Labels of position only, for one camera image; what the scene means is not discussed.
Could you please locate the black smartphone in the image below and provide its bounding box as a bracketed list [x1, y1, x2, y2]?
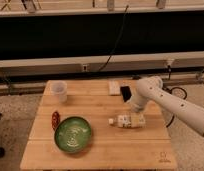
[120, 86, 132, 102]

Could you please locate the white wall socket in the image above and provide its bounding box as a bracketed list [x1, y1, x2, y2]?
[83, 65, 87, 72]

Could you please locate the clear plastic cup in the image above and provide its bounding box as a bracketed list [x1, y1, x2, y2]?
[50, 81, 67, 103]

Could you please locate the black coiled floor cable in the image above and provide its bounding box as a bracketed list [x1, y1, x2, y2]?
[164, 85, 188, 128]

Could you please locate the small red brown object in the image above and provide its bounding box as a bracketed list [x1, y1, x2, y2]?
[51, 111, 60, 131]

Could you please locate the green ceramic bowl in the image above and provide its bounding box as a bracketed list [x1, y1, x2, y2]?
[54, 116, 92, 154]

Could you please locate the black hanging cable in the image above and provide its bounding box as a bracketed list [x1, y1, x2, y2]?
[96, 4, 130, 72]

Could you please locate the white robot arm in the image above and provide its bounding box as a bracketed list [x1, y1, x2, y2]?
[129, 76, 204, 138]

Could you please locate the white labelled plastic bottle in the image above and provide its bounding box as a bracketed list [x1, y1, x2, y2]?
[108, 114, 139, 128]

